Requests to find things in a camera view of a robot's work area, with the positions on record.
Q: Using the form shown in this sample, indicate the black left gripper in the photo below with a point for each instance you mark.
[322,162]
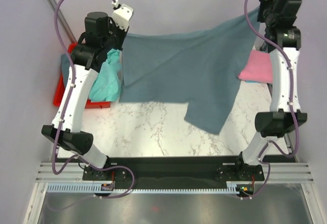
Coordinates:
[122,32]

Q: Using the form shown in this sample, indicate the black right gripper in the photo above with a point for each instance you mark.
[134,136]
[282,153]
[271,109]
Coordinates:
[264,3]

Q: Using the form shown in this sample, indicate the slate blue t-shirt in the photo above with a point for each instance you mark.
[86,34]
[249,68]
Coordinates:
[199,68]

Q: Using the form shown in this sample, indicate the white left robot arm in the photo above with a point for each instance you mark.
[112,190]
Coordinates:
[102,34]

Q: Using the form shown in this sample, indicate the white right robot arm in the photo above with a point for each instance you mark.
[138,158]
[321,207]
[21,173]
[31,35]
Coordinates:
[283,44]

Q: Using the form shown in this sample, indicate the aqua t-shirt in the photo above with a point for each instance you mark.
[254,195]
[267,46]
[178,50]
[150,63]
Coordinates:
[107,86]

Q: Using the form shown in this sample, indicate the dark blue t-shirt in bin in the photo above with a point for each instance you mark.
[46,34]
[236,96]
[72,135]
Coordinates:
[64,68]

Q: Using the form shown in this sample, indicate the red plastic bin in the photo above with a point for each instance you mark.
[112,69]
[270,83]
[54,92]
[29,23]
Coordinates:
[89,104]

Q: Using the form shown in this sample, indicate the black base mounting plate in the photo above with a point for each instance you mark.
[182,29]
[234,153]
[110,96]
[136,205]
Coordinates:
[200,171]

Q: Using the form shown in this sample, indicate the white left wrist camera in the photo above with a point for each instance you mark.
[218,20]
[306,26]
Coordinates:
[122,15]

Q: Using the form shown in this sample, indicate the left aluminium corner post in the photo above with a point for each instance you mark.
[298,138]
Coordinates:
[62,20]

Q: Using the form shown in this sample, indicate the light blue slotted cable duct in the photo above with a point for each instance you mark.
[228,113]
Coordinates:
[101,188]

